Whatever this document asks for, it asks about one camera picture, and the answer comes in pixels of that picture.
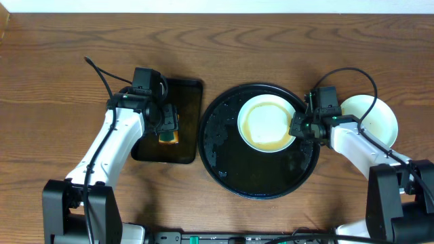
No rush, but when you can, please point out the orange green scrubbing sponge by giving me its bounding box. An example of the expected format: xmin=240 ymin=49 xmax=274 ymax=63
xmin=157 ymin=131 xmax=179 ymax=144

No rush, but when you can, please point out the mint plate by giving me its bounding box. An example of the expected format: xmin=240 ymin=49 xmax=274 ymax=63
xmin=340 ymin=95 xmax=399 ymax=147
xmin=237 ymin=94 xmax=296 ymax=153

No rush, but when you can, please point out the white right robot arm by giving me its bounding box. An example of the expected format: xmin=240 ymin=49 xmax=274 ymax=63
xmin=290 ymin=113 xmax=433 ymax=243

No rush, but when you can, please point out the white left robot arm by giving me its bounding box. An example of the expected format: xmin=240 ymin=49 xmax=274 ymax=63
xmin=42 ymin=94 xmax=178 ymax=243

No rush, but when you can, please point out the black rectangular tray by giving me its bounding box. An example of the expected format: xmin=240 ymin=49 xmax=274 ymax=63
xmin=131 ymin=78 xmax=203 ymax=164

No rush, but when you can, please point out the black round tray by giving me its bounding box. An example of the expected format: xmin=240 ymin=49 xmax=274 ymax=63
xmin=198 ymin=83 xmax=320 ymax=200

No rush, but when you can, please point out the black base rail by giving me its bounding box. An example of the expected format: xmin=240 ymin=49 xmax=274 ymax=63
xmin=145 ymin=230 xmax=340 ymax=244

